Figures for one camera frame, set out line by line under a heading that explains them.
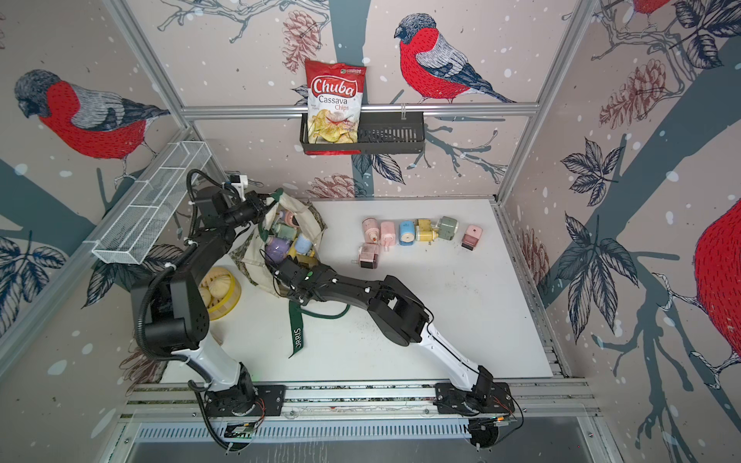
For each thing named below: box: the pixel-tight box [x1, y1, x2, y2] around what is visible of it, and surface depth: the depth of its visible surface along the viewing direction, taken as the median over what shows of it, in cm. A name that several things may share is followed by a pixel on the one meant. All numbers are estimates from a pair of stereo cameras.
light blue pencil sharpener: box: [295, 233, 312, 255], surface depth 95 cm
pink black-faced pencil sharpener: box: [358, 243, 380, 270], surface depth 100 cm
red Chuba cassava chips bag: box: [304, 58, 367, 156], surface depth 86 cm
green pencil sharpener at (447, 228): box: [438, 216, 459, 241], surface depth 106 cm
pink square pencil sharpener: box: [461, 224, 484, 251], surface depth 103 cm
